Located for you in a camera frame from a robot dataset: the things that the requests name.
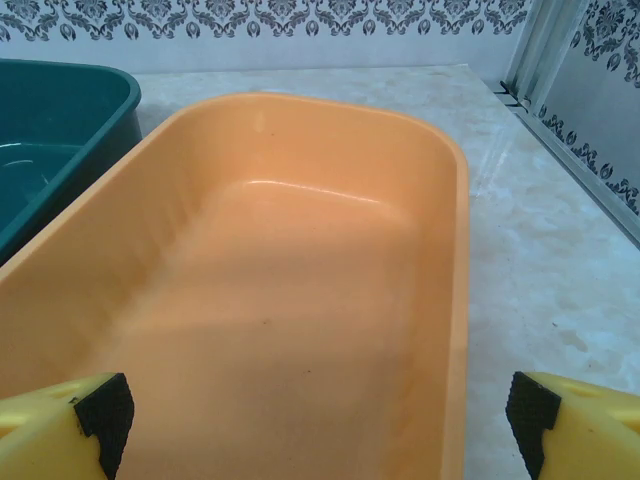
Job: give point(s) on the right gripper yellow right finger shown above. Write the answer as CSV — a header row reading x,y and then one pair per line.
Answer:
x,y
590,435

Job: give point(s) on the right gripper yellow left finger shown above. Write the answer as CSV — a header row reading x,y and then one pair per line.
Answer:
x,y
45,435

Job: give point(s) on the dark green plastic container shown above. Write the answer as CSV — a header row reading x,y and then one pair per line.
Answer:
x,y
50,125

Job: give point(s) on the orange plastic container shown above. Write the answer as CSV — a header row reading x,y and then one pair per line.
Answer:
x,y
300,250

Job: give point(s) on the aluminium side rail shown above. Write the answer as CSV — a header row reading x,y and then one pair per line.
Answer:
x,y
575,150

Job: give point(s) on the aluminium frame post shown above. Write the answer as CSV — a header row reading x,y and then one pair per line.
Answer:
x,y
540,50

